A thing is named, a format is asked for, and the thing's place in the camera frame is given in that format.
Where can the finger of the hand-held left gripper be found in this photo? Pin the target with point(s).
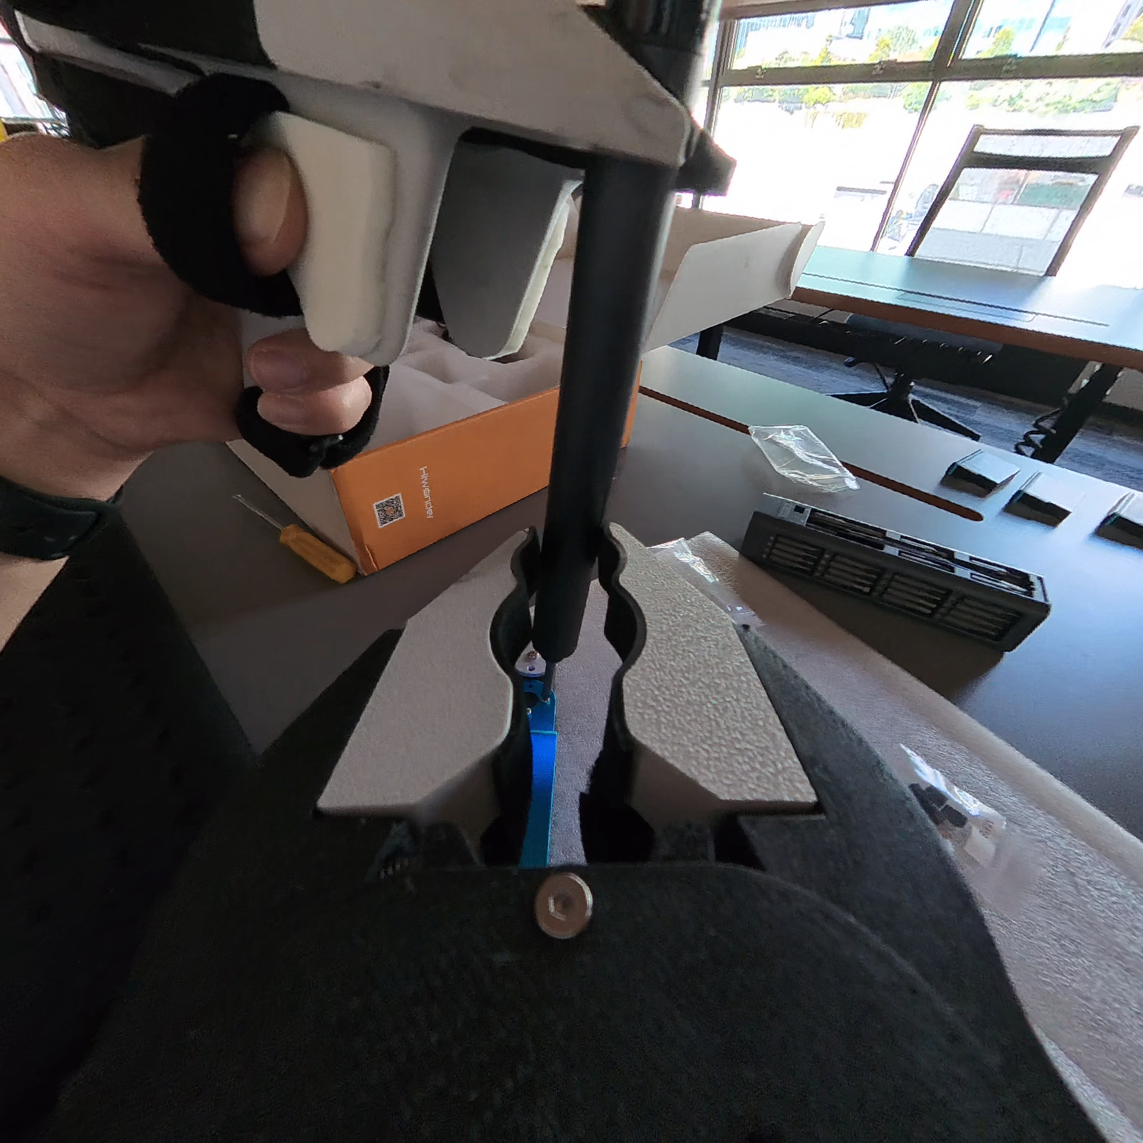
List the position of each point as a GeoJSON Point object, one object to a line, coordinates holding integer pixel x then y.
{"type": "Point", "coordinates": [510, 250]}
{"type": "Point", "coordinates": [446, 62]}

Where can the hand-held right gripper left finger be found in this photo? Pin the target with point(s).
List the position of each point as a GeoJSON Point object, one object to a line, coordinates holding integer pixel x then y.
{"type": "Point", "coordinates": [420, 714]}

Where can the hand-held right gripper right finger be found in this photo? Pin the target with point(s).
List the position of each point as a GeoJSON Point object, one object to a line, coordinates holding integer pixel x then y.
{"type": "Point", "coordinates": [714, 714]}

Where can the blue bracket servo assembly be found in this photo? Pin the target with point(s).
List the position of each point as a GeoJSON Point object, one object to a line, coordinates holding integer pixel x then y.
{"type": "Point", "coordinates": [539, 786]}

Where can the black electric screwdriver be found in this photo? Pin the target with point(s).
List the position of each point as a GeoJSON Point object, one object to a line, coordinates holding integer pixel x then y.
{"type": "Point", "coordinates": [598, 358]}

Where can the clear bag of black parts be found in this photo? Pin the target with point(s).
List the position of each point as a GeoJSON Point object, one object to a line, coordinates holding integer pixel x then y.
{"type": "Point", "coordinates": [952, 808]}

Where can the grey desk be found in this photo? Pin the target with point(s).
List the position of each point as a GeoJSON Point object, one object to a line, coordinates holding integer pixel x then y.
{"type": "Point", "coordinates": [678, 482]}

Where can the wooden top standing desk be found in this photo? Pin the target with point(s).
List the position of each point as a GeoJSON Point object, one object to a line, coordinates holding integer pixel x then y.
{"type": "Point", "coordinates": [982, 294]}

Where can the person's left hand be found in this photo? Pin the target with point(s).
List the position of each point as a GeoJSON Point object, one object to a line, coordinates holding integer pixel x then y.
{"type": "Point", "coordinates": [89, 340]}

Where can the empty clear plastic bag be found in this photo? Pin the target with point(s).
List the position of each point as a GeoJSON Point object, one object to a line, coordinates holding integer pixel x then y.
{"type": "Point", "coordinates": [706, 572]}

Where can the black screwdriver bit case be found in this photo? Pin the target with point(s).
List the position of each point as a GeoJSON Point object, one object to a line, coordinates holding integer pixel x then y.
{"type": "Point", "coordinates": [894, 576]}

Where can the orange cardboard box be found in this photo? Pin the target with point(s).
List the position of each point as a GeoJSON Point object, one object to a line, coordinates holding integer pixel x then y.
{"type": "Point", "coordinates": [464, 482]}

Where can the crumpled clear plastic wrap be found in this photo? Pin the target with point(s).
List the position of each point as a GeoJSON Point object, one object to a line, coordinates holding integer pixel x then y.
{"type": "Point", "coordinates": [804, 456]}

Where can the small black teal-edged box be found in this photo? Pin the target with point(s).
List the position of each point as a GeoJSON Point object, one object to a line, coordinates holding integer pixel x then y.
{"type": "Point", "coordinates": [1124, 522]}
{"type": "Point", "coordinates": [1040, 501]}
{"type": "Point", "coordinates": [978, 474]}

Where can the large window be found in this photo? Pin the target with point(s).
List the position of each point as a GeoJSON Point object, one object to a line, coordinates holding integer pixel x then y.
{"type": "Point", "coordinates": [848, 134]}

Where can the white foam sheet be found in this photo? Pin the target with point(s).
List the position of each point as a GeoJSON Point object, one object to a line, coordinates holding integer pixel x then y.
{"type": "Point", "coordinates": [1054, 893]}

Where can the black wristband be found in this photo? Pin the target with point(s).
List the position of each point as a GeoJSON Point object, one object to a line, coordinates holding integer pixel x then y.
{"type": "Point", "coordinates": [45, 522]}

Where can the black framed glass panel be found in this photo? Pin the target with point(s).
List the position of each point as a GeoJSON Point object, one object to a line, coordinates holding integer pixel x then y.
{"type": "Point", "coordinates": [1018, 196]}

